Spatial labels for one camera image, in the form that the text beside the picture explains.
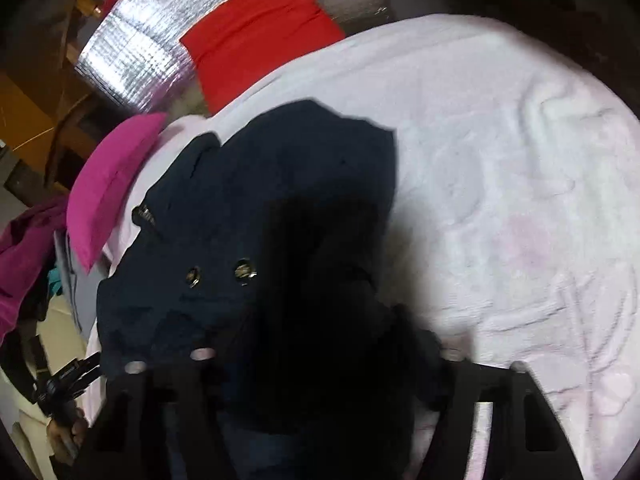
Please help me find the white pink blanket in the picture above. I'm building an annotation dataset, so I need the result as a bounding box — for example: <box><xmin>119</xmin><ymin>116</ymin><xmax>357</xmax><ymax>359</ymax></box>
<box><xmin>82</xmin><ymin>12</ymin><xmax>640</xmax><ymax>480</ymax></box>

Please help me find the magenta pillow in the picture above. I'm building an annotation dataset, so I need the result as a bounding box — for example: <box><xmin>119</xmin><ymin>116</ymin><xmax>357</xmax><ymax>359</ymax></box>
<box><xmin>66</xmin><ymin>112</ymin><xmax>168</xmax><ymax>273</ymax></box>

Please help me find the wooden stair railing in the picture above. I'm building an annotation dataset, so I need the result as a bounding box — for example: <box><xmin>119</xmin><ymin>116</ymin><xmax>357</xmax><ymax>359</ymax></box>
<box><xmin>50</xmin><ymin>0</ymin><xmax>108</xmax><ymax>91</ymax></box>

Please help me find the beige leather sofa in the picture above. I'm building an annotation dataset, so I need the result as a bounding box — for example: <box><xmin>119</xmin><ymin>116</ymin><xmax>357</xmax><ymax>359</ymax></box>
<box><xmin>10</xmin><ymin>295</ymin><xmax>101</xmax><ymax>471</ymax></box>

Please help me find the magenta fleece jacket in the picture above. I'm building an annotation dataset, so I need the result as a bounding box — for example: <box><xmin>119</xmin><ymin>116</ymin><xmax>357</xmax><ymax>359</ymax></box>
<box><xmin>0</xmin><ymin>195</ymin><xmax>71</xmax><ymax>346</ymax></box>

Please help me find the silver foil insulation panel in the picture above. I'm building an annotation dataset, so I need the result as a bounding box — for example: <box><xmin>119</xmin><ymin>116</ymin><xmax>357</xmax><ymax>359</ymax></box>
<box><xmin>74</xmin><ymin>0</ymin><xmax>388</xmax><ymax>116</ymax></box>

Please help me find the navy zip jacket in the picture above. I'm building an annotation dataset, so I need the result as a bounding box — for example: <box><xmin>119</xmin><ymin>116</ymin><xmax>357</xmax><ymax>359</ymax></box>
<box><xmin>95</xmin><ymin>99</ymin><xmax>451</xmax><ymax>480</ymax></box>

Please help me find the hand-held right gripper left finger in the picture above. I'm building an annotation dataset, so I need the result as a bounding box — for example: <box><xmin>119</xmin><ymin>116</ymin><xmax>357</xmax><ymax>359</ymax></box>
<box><xmin>75</xmin><ymin>347</ymin><xmax>236</xmax><ymax>480</ymax></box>

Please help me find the black garment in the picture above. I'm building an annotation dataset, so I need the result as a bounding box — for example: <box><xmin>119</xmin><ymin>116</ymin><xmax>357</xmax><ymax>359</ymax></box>
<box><xmin>0</xmin><ymin>280</ymin><xmax>53</xmax><ymax>406</ymax></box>

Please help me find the person's left hand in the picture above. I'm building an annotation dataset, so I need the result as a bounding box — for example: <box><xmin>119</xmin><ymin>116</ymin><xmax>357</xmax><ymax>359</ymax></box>
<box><xmin>47</xmin><ymin>407</ymin><xmax>90</xmax><ymax>463</ymax></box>

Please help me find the red pillow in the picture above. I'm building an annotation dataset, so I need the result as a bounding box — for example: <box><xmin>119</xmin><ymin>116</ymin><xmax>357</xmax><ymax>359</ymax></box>
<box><xmin>179</xmin><ymin>0</ymin><xmax>347</xmax><ymax>115</ymax></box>

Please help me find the grey garment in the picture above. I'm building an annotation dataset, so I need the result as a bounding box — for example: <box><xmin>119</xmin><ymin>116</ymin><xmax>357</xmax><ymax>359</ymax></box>
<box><xmin>52</xmin><ymin>230</ymin><xmax>108</xmax><ymax>336</ymax></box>

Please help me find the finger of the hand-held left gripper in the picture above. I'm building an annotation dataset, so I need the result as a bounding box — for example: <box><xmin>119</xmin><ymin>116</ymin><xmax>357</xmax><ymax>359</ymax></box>
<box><xmin>70</xmin><ymin>352</ymin><xmax>103</xmax><ymax>386</ymax></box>

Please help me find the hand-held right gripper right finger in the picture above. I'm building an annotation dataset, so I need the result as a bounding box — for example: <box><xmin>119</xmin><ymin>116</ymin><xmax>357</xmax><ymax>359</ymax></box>
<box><xmin>415</xmin><ymin>350</ymin><xmax>583</xmax><ymax>480</ymax></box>

